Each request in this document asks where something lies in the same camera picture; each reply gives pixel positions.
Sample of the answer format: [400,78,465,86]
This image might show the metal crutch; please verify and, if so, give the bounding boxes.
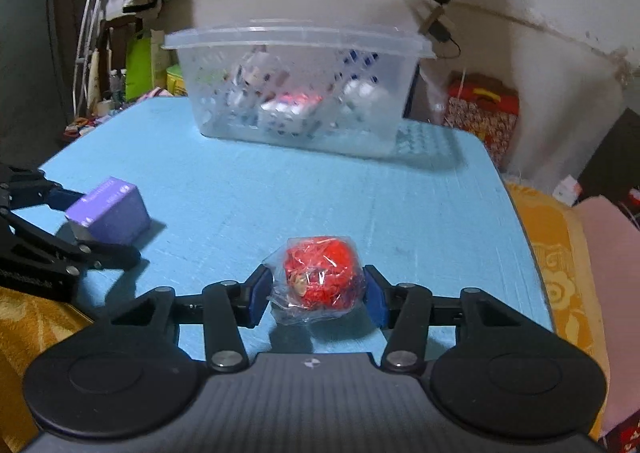
[72,0,108,118]

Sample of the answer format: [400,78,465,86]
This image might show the red packet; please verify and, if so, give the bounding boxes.
[265,234,368,326]

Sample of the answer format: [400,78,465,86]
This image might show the green paper bag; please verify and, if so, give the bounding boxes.
[125,29,166,101]

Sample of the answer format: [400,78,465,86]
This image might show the orange floral blanket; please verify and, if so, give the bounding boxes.
[0,183,608,453]

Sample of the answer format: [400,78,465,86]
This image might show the white paper piece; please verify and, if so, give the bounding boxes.
[552,175,583,206]

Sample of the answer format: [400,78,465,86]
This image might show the red patterned gift bag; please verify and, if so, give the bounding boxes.
[444,73,520,168]

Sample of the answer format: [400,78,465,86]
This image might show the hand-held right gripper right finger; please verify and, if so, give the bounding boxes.
[362,264,555,374]

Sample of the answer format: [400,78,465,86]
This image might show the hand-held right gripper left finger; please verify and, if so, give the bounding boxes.
[112,265,275,374]

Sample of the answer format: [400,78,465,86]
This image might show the clear plastic basket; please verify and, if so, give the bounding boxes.
[164,0,436,158]

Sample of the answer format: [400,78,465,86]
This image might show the green lidded yellow box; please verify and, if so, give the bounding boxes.
[166,65,188,96]

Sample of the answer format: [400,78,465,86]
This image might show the red patterned cloth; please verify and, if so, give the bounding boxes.
[602,408,640,453]

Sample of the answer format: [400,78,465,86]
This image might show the pink cloth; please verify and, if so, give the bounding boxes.
[570,195,640,439]

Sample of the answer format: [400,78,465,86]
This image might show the purple carton box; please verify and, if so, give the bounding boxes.
[65,176,152,246]

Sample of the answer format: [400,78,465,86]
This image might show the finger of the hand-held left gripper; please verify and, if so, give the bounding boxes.
[0,164,87,212]
[0,210,142,271]

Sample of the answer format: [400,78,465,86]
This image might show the pink tissue pack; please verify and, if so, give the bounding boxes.
[260,93,323,126]

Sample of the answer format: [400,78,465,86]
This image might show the black plug with cable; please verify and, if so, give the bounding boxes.
[422,5,461,58]

